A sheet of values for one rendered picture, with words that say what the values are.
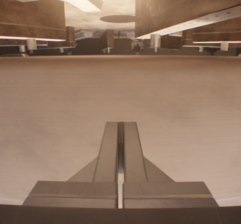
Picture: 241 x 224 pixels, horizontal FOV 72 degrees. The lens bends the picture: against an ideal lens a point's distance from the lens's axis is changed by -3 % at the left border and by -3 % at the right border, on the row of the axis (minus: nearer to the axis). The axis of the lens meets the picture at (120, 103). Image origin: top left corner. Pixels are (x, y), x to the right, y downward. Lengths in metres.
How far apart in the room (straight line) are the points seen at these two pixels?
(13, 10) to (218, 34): 2.03
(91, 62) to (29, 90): 0.10
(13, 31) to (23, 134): 1.41
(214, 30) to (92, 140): 2.13
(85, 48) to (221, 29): 5.01
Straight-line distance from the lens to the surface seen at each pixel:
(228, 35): 2.28
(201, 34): 2.31
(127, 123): 0.15
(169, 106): 0.27
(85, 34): 3.87
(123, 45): 6.20
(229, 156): 0.36
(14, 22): 1.69
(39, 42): 2.78
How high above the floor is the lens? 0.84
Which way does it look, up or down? 16 degrees up
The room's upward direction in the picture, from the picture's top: 180 degrees clockwise
